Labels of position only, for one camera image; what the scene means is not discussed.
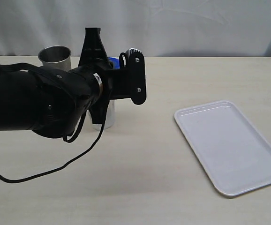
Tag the clear tall plastic container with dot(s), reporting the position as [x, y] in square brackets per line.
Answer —
[110, 117]

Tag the white rectangular plastic tray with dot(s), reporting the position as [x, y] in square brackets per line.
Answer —
[234, 155]

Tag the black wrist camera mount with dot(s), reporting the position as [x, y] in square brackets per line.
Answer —
[129, 81]

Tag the white fabric backdrop curtain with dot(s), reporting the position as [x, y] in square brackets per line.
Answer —
[159, 28]

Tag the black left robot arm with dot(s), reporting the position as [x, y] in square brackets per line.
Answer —
[52, 102]

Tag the stainless steel cup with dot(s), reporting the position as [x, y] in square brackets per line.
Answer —
[56, 56]

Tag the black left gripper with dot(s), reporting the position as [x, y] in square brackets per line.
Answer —
[94, 58]

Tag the blue plastic snap lid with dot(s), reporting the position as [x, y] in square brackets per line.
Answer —
[115, 62]

